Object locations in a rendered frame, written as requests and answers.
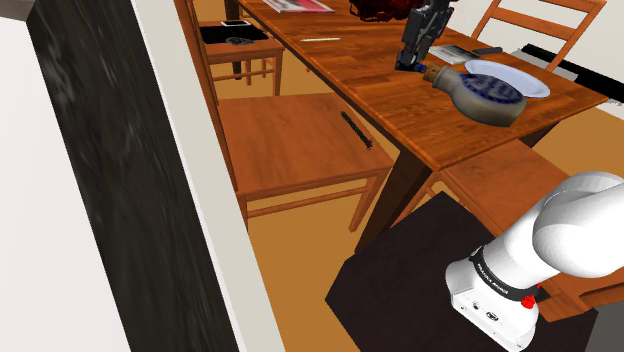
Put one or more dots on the white pen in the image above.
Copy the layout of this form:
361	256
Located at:
320	39

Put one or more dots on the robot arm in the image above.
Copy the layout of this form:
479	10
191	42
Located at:
565	234

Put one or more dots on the grey book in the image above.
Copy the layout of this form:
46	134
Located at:
453	54

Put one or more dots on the wooden dining table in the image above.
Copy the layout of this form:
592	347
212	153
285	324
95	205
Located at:
390	102

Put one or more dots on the white phone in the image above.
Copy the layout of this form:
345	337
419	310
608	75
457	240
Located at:
236	23

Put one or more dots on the dark red rounded object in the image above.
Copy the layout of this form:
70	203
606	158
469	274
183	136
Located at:
382	10

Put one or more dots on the black slim stick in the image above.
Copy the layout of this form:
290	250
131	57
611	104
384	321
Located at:
356	129

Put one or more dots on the red and white magazine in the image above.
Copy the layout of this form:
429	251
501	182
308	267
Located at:
297	5

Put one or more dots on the grey flask with blue pattern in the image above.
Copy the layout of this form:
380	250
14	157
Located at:
482	100

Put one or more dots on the wooden chair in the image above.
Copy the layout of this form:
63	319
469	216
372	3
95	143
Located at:
536	30
244	53
502	185
292	141

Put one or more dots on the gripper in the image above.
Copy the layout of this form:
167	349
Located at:
431	17

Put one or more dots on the black remote control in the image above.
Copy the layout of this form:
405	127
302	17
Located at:
487	50

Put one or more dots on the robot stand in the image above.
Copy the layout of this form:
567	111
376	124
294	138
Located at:
400	273

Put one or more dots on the white plate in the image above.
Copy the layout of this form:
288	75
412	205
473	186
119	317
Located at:
529	80

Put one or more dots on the black flat tablet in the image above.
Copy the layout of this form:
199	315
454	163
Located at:
219	35

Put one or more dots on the small black ridged object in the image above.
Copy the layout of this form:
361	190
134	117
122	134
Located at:
240	41

